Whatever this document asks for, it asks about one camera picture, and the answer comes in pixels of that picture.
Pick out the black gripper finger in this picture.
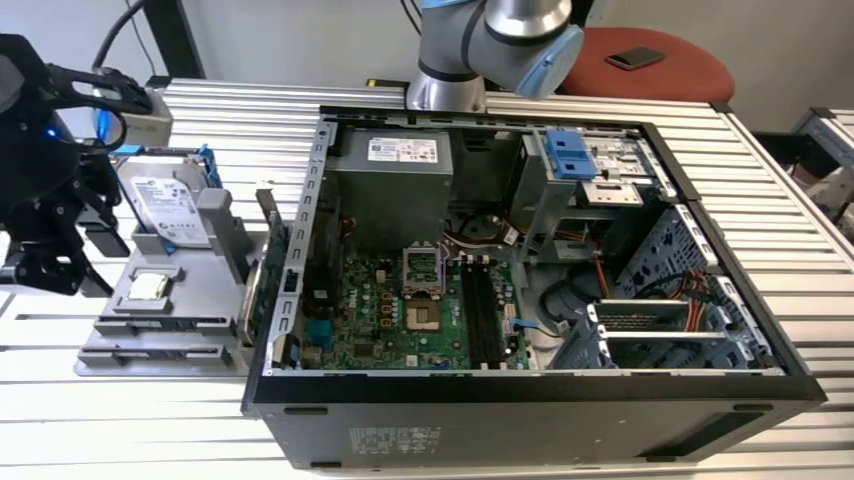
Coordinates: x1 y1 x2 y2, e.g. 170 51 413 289
69 164 133 260
0 199 116 299

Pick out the black RAM slot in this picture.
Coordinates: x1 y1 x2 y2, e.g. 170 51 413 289
458 254 485 369
477 254 505 369

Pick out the silver CPU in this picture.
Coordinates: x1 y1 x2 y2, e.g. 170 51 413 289
125 272 176 301

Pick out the hard disk in blue carrier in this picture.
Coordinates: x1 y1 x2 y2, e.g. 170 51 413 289
109 143 225 251

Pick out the grey parts rack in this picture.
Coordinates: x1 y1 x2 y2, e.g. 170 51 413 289
70 187 294 379

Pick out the green graphics card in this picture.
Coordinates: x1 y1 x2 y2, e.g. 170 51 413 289
242 182 294 346

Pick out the grey power supply unit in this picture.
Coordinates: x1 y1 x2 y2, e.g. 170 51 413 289
325 127 454 251

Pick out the green motherboard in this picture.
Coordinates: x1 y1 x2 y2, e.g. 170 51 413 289
296 247 535 374

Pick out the metal socket cover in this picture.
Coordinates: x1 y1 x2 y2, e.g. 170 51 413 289
401 243 446 296

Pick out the CPU socket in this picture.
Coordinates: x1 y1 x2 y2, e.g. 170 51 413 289
402 294 446 334

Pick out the round dark fan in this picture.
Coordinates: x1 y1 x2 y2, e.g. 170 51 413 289
458 214 505 246

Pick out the blue disk bay latch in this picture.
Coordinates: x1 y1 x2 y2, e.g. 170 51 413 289
543 128 596 182

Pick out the black open PC case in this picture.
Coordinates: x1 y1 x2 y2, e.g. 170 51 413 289
238 102 828 471

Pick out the grey metal drive cage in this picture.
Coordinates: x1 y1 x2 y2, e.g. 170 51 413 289
552 297 761 371

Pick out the black phone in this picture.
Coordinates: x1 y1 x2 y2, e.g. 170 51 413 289
604 47 667 71

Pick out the red round stool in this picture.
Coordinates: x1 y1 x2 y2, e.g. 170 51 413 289
556 27 735 104

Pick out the aluminium side table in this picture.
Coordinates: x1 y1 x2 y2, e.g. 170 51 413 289
789 105 854 226

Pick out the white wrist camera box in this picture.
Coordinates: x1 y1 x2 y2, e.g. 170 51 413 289
92 69 174 146

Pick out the black camera cable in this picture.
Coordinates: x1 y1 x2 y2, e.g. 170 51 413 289
90 0 146 76

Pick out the black upright post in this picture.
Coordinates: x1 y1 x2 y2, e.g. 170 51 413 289
136 0 206 81

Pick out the black data cable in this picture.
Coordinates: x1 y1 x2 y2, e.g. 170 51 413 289
537 279 588 337

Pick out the orange wire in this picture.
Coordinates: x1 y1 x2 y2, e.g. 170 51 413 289
591 252 609 301

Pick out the coloured power wire bundle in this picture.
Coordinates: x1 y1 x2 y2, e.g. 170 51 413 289
679 269 732 335

